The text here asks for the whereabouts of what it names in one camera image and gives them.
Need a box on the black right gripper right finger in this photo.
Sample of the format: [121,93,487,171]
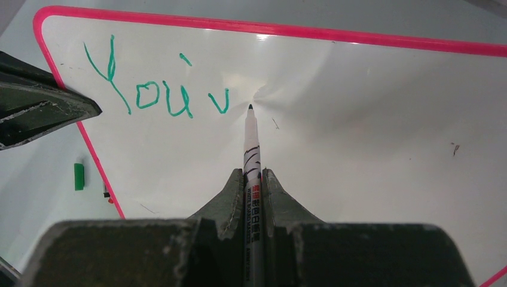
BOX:
[262,169,474,286]

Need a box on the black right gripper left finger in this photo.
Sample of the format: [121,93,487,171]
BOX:
[19,169,243,286]

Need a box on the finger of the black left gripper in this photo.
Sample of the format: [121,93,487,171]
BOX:
[1,51,102,150]

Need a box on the green marker cap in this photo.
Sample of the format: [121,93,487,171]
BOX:
[74,163,85,191]

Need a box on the green whiteboard marker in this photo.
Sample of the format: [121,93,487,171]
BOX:
[243,105,265,286]

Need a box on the pink-framed whiteboard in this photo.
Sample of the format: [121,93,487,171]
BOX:
[33,6,506,283]

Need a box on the red-capped whiteboard marker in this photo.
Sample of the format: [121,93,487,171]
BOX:
[103,182,114,204]

